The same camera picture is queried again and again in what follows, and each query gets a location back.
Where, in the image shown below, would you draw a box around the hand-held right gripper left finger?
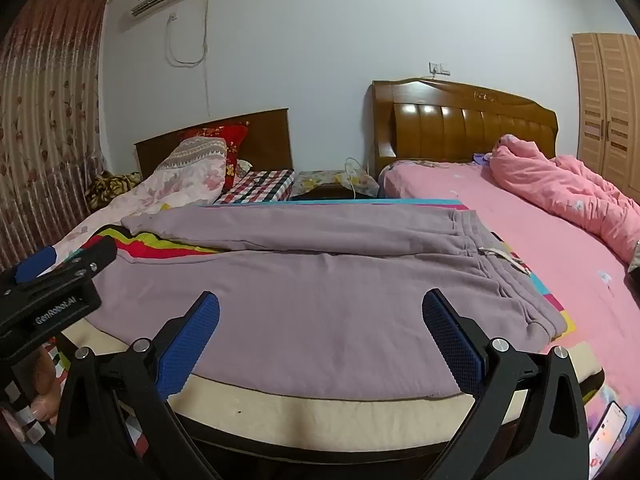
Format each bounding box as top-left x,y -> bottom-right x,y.
52,290 -> 221,480

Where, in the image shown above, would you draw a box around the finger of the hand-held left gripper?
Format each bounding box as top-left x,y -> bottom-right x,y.
12,246 -> 57,284
52,236 -> 119,281

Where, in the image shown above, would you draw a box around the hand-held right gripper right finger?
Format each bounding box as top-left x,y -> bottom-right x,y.
421,287 -> 589,480

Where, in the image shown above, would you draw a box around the lilac pants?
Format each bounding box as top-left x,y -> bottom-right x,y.
82,206 -> 569,402

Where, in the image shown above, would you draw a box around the person's left hand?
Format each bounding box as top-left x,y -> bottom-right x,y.
20,347 -> 66,426

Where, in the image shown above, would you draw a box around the striped colourful blanket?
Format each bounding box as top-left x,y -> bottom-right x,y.
47,197 -> 608,461

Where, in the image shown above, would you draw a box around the brown and yellow blanket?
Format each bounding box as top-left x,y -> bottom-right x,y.
86,170 -> 143,212

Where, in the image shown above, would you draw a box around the pale pink floral quilt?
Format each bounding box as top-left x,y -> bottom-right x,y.
50,136 -> 229,261

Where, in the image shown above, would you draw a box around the pink bed sheet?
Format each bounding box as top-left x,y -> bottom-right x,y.
377,160 -> 640,443

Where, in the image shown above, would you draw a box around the brown floral curtain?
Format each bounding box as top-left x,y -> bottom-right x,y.
0,0 -> 109,272

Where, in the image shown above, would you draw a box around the checked cloth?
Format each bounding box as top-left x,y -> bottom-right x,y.
214,169 -> 295,206

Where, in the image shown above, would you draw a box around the smartphone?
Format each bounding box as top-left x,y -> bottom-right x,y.
587,400 -> 629,472

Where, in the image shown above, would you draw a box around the red floral pillow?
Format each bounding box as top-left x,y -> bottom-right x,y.
180,124 -> 250,192

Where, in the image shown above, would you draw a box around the dark wooden nightstand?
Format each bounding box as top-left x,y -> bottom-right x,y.
299,184 -> 357,202

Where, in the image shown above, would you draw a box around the yellow floral cloth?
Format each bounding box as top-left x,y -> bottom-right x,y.
291,170 -> 382,199

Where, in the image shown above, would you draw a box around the dark wooden headboard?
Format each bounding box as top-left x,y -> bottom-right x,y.
134,107 -> 294,181

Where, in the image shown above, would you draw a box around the glossy wooden headboard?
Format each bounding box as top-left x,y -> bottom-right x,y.
371,78 -> 559,187

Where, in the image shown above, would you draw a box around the light wooden wardrobe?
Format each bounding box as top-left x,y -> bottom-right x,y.
571,32 -> 640,197

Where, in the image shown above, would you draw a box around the white cable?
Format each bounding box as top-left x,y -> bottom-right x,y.
344,157 -> 374,197

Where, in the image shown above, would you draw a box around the white air conditioner hose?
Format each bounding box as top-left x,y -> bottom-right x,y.
166,0 -> 211,112

